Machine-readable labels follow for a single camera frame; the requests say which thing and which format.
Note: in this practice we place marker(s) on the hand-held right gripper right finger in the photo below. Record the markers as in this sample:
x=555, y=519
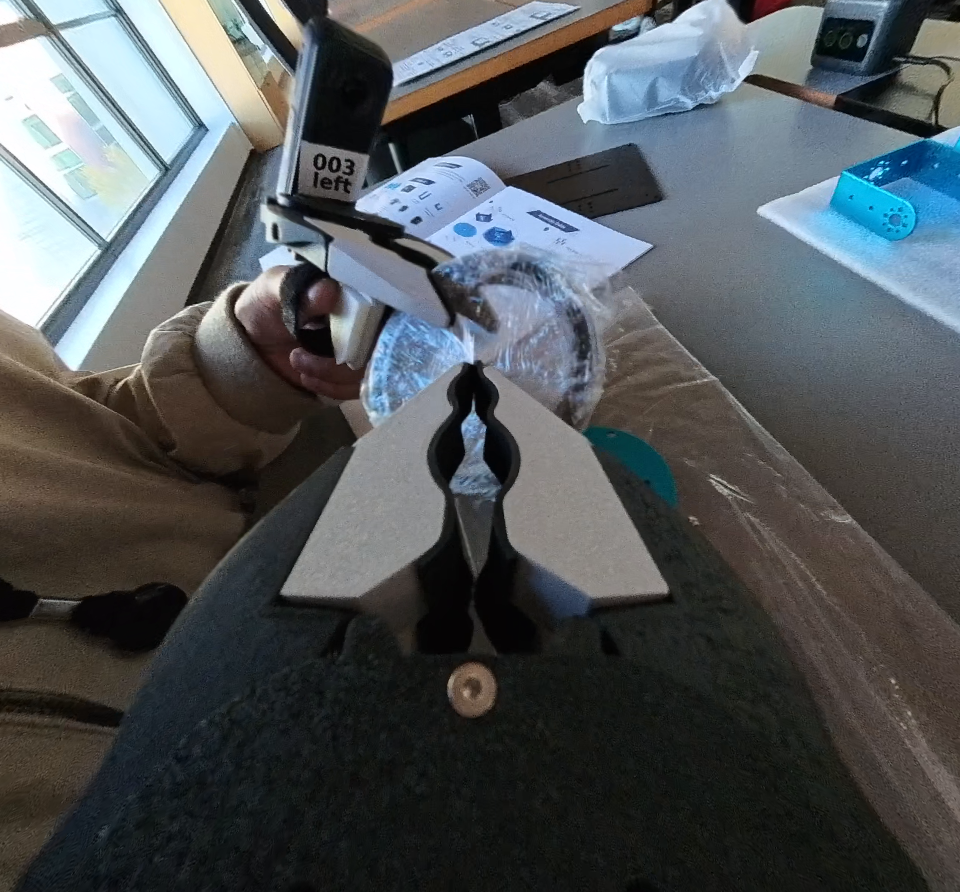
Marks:
x=570, y=524

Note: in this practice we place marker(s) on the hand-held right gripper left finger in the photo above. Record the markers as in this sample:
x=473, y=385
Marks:
x=375, y=524

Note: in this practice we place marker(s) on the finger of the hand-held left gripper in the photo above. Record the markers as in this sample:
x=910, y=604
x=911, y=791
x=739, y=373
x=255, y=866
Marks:
x=390, y=277
x=412, y=243

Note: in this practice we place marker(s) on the blue round metal disc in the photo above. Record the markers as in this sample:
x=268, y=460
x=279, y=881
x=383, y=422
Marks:
x=637, y=464

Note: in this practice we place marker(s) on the person's left forearm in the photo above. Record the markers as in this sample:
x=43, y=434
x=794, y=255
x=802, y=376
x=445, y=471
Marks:
x=112, y=419

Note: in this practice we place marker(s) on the person's left hand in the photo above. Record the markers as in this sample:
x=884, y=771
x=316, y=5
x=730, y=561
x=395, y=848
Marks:
x=262, y=322

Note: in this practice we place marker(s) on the assembly manual booklet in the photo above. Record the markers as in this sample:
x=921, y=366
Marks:
x=540, y=239

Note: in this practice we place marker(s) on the paper leaflet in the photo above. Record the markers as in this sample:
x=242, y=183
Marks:
x=487, y=36

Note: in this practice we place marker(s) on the large clear plastic bag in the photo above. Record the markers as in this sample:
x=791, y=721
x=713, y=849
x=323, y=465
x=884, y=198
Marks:
x=787, y=569

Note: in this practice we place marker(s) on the wooden-edged table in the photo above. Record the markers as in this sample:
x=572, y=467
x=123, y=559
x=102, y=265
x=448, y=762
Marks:
x=540, y=6

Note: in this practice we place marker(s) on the large window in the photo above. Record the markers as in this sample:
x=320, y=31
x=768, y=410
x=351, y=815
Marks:
x=75, y=156

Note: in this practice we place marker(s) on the white plastic bag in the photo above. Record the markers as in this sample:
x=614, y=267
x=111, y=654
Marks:
x=660, y=74

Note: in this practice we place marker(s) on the white foam sheet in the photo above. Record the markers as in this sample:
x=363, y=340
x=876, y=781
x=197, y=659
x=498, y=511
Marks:
x=825, y=246

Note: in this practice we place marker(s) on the person's beige jacket torso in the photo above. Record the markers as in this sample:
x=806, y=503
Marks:
x=45, y=794

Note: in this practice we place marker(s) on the group of blue metal brackets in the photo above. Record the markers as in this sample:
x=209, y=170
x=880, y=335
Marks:
x=877, y=194

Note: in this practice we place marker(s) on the black metal base plate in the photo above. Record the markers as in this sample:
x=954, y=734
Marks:
x=600, y=179

